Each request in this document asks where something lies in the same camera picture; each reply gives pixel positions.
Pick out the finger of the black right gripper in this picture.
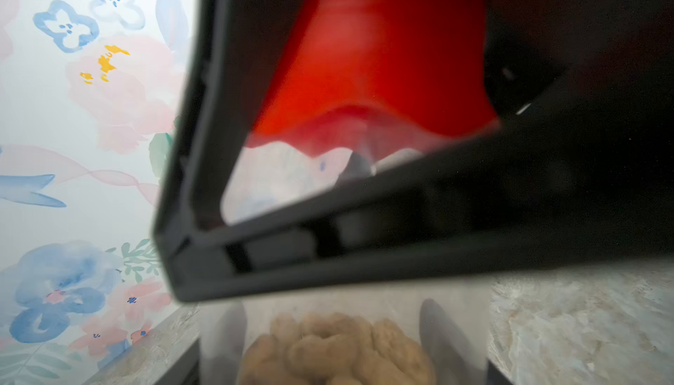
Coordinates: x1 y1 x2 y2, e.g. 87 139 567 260
153 0 673 302

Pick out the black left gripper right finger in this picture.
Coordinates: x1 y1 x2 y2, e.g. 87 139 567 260
419 299 513 385

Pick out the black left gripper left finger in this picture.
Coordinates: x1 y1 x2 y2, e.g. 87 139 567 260
152 300 249 385

